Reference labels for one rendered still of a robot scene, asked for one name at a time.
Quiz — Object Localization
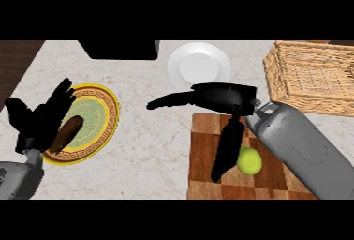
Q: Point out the black appliance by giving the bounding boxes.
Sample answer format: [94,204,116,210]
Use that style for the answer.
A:
[76,40,162,61]

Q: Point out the brown sausage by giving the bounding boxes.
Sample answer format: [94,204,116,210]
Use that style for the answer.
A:
[48,115,84,154]

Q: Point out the checkered wooden cutting board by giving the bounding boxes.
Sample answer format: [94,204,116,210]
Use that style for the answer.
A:
[187,112,318,201]

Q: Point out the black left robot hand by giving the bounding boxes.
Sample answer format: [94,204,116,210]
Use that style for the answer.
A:
[4,78,78,155]

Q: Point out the yellow patterned plate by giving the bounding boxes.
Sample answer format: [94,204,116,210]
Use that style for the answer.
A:
[42,82,122,166]

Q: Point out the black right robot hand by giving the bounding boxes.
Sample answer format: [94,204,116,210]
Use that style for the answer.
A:
[144,82,258,184]

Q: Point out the dark brown wooden panel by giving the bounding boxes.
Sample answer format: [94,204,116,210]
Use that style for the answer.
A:
[0,40,47,113]

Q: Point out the white plate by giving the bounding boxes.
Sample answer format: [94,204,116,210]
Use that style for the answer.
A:
[165,41,233,92]

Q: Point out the wicker basket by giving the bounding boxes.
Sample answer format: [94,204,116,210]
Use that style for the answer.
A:
[262,40,354,118]

